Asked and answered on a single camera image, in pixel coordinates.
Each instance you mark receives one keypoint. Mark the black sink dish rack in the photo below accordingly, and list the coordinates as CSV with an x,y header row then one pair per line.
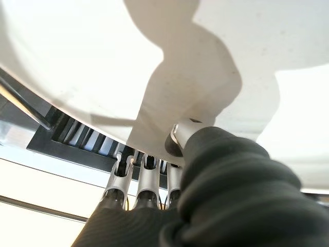
x,y
43,146

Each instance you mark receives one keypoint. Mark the small cream plate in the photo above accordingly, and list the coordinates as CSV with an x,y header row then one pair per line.
x,y
77,51

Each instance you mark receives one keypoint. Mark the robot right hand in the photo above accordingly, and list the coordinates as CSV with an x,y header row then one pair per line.
x,y
231,200

